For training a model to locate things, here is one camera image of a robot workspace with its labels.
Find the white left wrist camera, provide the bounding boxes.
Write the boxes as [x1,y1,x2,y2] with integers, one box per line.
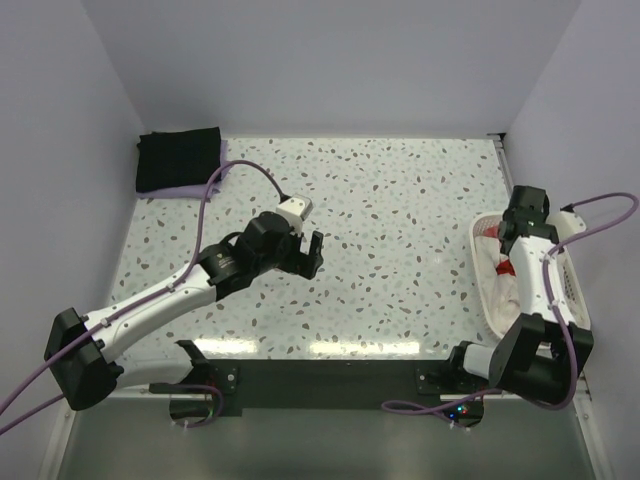
[276,195,314,236]

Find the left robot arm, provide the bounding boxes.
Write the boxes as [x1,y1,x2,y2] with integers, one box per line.
[44,212,323,411]

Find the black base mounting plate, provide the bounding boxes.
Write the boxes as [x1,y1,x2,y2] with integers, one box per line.
[149,359,491,420]

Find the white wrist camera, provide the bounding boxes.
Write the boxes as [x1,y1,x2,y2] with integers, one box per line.
[547,210,587,242]
[276,195,314,236]

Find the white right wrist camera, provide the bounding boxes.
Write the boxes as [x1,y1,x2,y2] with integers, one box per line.
[547,210,587,242]

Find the folded purple t shirt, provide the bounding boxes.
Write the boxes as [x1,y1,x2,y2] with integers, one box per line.
[139,139,232,202]

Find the white plastic laundry basket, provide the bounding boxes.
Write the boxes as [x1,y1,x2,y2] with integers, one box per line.
[469,212,591,339]

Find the white t shirt red print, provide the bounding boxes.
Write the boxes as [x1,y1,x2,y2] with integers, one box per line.
[474,225,520,336]

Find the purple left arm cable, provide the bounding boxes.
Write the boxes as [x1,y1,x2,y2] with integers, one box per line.
[0,158,294,426]

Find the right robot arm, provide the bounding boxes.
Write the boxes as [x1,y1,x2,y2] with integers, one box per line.
[439,186,594,409]

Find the folded black t shirt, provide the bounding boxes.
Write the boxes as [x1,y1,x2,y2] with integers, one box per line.
[135,127,222,193]

